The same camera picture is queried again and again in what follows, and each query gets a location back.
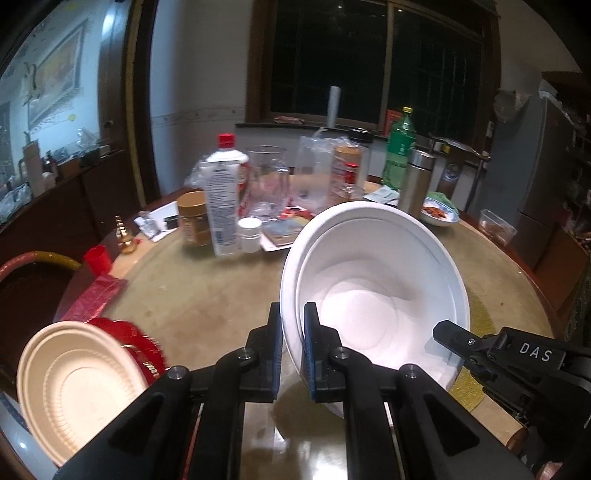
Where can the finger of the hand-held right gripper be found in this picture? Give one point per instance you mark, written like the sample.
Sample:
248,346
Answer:
461,341

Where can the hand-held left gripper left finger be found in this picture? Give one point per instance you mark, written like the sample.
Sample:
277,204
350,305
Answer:
277,355

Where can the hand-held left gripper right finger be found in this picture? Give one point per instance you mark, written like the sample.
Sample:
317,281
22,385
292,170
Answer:
308,355

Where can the white foam bowl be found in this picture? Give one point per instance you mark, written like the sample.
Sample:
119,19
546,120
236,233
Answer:
288,277
369,300

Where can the beige paper plate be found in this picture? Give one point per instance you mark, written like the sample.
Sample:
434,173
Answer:
78,392

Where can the clear plastic food container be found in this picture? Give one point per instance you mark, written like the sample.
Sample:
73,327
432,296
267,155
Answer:
496,226

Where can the small white pill bottle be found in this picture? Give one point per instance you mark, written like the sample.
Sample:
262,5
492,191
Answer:
249,235

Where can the brown book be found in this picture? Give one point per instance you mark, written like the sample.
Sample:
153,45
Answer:
284,230

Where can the blue white plate with food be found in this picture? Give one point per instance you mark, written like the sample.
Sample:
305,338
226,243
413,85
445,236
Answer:
436,216

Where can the red plate stack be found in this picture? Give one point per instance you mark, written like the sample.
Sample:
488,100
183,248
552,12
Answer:
138,341

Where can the small red box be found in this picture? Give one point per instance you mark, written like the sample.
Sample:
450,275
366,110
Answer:
298,212

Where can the brown peanut butter jar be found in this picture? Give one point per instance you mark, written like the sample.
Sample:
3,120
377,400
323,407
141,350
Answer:
194,221

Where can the white printed carton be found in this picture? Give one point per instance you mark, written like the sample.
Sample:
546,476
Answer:
221,207

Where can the stainless steel thermos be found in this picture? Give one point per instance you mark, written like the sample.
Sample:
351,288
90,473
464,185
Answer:
415,184

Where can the printed paper packet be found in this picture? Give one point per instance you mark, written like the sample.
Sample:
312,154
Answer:
383,196

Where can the clear glass mug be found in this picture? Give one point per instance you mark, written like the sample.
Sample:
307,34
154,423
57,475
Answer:
268,184

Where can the white paper card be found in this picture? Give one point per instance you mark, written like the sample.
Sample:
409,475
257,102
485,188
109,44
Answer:
161,214

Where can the grey refrigerator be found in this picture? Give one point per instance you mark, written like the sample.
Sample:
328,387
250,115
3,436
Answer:
540,175

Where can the clear jar with black lid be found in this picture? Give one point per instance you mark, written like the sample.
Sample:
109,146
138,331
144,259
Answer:
351,170

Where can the dark wooden chair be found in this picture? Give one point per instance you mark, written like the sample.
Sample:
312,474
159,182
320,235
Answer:
461,150

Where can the gold pagoda ornament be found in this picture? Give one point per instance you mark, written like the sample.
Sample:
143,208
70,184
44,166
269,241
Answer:
123,237

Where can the red foil packet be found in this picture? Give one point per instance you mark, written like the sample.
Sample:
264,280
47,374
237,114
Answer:
92,297

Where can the red plastic cup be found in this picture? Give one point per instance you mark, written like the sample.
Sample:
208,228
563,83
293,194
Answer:
98,261

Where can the green plastic bottle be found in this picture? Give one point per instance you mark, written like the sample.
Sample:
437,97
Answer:
399,147

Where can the white bottle with red cap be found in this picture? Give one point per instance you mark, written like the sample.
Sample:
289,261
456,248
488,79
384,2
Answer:
227,142

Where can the red box on windowsill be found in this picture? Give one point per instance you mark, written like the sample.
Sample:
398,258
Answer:
392,122

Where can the plastic bag on refrigerator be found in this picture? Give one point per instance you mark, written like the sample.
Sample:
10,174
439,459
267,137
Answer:
508,104

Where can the red gold trimmed chair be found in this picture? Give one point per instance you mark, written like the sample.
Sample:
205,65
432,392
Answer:
46,257

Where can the dark wooden sideboard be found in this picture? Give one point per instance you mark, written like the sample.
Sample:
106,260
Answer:
69,207

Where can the white blue rimmed plate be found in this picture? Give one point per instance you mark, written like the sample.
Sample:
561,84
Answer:
18,443

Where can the dark wooden door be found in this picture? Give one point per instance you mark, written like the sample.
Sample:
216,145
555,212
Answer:
138,115

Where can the dark wood framed window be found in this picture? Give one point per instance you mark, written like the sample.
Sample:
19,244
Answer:
346,55

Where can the white thermos jug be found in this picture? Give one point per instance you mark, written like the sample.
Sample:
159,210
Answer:
32,166

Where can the framed wall painting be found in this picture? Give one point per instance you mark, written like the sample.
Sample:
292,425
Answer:
55,87

